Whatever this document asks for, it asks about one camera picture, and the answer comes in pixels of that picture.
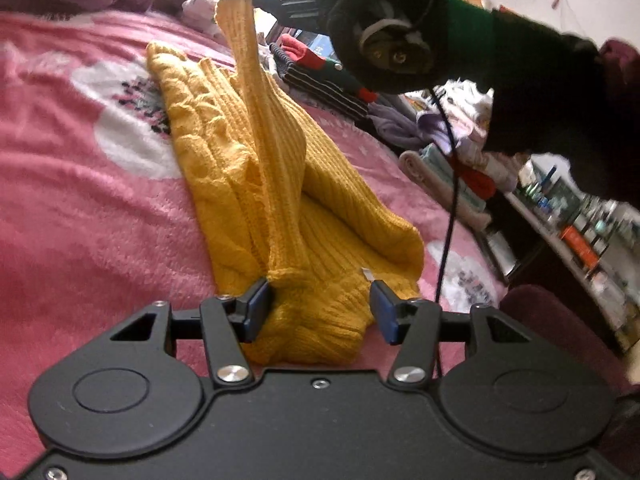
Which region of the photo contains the orange box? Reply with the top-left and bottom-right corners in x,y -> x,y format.
560,225 -> 601,271

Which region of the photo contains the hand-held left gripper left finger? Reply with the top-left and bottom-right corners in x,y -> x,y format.
107,277 -> 276,388

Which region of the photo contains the pink floral blanket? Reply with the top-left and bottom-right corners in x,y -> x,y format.
0,10 -> 511,461

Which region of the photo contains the striped red green folded garment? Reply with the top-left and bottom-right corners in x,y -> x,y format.
267,32 -> 381,121

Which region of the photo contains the pile of folded clothes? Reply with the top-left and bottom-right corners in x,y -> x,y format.
398,150 -> 493,231

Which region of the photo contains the mint green folded garment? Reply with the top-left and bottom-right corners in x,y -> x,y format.
420,142 -> 488,213

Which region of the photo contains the person's right forearm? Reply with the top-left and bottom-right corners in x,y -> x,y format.
435,0 -> 640,206

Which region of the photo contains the white clothes pile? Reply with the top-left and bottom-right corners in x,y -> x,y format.
182,0 -> 226,36

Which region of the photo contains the pale pink folded garment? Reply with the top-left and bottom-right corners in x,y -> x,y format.
457,135 -> 521,191

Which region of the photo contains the black cable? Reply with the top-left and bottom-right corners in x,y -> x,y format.
410,0 -> 461,381

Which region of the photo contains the dark grey flat object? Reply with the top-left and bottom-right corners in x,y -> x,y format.
477,230 -> 518,283

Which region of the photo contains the lavender folded garment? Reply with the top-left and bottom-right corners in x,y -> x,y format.
415,110 -> 458,153

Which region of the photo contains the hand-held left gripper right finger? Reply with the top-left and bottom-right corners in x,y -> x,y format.
369,280 -> 533,388

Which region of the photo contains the yellow knit sweater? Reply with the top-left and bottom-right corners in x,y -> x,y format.
145,0 -> 426,367

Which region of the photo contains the person's right hand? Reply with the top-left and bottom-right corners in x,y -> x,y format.
312,0 -> 451,95

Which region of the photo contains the cluttered shelf unit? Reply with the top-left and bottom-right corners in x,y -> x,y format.
505,152 -> 640,356

